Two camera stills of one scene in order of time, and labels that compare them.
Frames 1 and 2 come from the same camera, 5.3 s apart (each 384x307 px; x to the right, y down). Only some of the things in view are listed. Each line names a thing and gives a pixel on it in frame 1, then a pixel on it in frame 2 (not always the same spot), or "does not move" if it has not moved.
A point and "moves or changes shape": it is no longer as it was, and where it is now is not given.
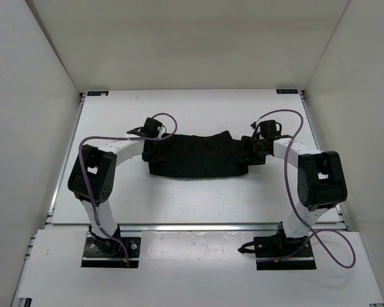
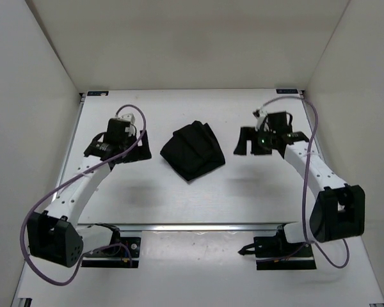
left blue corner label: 98,93 does not move
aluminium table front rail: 199,228 does not move
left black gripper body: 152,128 to 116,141
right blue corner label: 287,91 does not move
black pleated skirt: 207,155 moves or changes shape
